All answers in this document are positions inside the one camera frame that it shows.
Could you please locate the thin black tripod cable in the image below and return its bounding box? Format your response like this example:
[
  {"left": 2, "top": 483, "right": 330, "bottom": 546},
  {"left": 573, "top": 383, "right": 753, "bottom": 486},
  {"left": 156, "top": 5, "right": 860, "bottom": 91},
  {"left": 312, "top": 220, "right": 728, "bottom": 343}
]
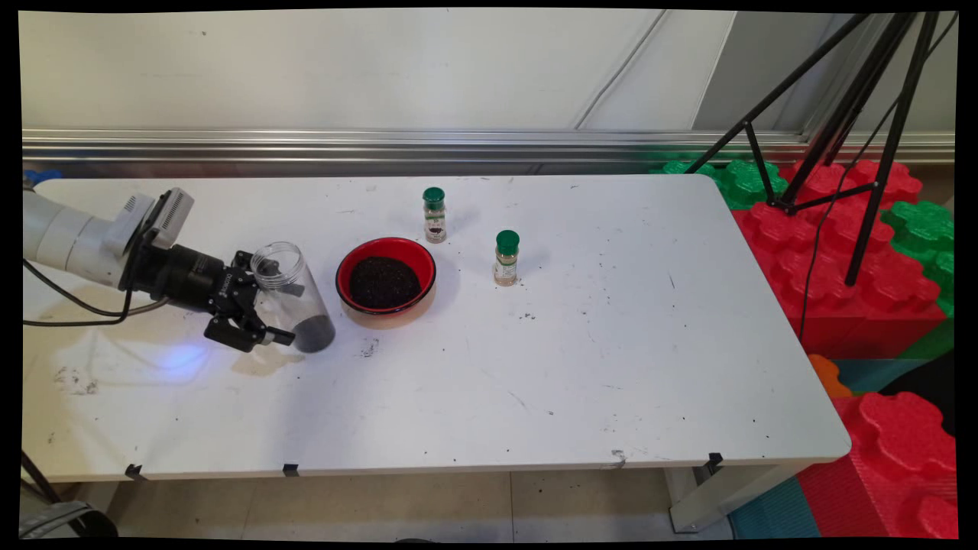
[{"left": 797, "top": 15, "right": 957, "bottom": 342}]

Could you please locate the black seed pile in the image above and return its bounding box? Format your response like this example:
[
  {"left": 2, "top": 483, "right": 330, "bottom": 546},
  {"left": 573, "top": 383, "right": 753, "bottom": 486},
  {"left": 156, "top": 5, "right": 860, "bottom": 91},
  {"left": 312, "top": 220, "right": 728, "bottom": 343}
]
[
  {"left": 294, "top": 315, "right": 335, "bottom": 354},
  {"left": 350, "top": 256, "right": 423, "bottom": 310}
]

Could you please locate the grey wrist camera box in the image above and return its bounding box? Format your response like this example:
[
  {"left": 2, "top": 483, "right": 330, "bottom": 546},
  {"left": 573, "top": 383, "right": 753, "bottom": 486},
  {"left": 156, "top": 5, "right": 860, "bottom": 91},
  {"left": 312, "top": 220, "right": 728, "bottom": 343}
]
[{"left": 107, "top": 187, "right": 196, "bottom": 257}]

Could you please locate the green foam block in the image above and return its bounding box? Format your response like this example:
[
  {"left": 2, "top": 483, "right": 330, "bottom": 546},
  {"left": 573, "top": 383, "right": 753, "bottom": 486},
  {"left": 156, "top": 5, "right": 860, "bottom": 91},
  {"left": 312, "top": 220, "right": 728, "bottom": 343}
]
[
  {"left": 882, "top": 200, "right": 956, "bottom": 360},
  {"left": 649, "top": 159, "right": 789, "bottom": 212}
]

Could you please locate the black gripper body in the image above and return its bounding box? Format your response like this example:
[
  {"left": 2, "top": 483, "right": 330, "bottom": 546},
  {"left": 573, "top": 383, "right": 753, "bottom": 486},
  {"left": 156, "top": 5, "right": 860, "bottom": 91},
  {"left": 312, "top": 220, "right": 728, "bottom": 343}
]
[{"left": 122, "top": 229, "right": 241, "bottom": 314}]

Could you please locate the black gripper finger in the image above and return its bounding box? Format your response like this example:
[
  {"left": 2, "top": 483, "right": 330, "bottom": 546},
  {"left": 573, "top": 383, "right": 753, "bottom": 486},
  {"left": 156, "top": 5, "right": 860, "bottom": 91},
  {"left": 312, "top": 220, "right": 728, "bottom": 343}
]
[
  {"left": 232, "top": 251, "right": 306, "bottom": 297},
  {"left": 204, "top": 294, "right": 297, "bottom": 354}
]

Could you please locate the thin white wall cable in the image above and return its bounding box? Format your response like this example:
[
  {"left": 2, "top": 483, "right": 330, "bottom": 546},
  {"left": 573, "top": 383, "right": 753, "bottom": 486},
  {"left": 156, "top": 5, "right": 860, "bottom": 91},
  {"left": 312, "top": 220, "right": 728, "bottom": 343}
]
[{"left": 573, "top": 9, "right": 669, "bottom": 131}]

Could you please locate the aluminium wall rail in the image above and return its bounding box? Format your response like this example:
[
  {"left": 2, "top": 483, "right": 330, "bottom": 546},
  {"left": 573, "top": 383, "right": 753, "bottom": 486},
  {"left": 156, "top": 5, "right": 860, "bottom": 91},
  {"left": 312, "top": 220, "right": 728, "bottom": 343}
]
[{"left": 23, "top": 128, "right": 956, "bottom": 178}]

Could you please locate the spice bottle with pale contents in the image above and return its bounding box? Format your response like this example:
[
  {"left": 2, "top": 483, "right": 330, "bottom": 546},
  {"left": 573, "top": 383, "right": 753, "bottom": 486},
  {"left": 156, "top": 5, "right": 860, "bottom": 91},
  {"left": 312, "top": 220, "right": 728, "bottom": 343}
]
[{"left": 494, "top": 230, "right": 521, "bottom": 288}]

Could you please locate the red bowl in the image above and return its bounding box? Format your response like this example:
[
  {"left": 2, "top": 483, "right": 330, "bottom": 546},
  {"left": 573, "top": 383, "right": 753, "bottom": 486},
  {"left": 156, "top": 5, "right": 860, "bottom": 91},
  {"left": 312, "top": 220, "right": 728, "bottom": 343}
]
[{"left": 336, "top": 237, "right": 438, "bottom": 329}]

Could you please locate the black tripod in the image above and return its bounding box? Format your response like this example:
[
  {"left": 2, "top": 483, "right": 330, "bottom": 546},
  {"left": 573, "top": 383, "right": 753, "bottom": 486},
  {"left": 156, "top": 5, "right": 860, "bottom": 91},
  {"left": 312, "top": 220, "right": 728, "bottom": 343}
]
[{"left": 684, "top": 11, "right": 956, "bottom": 287}]

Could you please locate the spice bottle with dark contents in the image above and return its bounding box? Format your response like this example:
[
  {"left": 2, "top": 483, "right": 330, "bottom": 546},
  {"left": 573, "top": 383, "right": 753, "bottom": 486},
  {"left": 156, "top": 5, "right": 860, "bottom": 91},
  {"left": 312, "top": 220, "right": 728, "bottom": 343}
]
[{"left": 423, "top": 187, "right": 448, "bottom": 245}]

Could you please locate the orange foam piece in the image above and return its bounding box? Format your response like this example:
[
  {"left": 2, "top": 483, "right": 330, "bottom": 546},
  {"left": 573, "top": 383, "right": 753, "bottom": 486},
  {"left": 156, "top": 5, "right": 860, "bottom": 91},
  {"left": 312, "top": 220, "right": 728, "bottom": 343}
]
[{"left": 808, "top": 354, "right": 853, "bottom": 400}]

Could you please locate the grey ribbed hose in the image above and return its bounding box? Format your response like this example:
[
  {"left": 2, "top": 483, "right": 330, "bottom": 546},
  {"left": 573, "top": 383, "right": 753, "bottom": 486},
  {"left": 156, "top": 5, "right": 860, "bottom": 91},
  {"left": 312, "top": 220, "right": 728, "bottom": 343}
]
[{"left": 19, "top": 500, "right": 119, "bottom": 539}]

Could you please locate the grey table leg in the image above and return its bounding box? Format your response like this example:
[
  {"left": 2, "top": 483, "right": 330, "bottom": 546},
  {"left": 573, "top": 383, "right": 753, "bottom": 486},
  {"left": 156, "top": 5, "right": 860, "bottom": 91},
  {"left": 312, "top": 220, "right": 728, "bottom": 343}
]
[{"left": 665, "top": 462, "right": 811, "bottom": 534}]

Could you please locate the clear plastic jar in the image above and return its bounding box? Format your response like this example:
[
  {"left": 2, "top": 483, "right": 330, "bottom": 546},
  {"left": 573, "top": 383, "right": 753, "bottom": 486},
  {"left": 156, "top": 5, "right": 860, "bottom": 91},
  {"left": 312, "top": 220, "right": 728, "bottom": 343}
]
[{"left": 251, "top": 241, "right": 337, "bottom": 354}]

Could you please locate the thin black rod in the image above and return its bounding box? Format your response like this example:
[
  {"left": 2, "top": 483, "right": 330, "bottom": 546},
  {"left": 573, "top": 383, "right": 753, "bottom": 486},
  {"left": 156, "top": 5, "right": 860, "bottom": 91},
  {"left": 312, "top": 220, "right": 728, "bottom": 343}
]
[{"left": 21, "top": 451, "right": 62, "bottom": 505}]

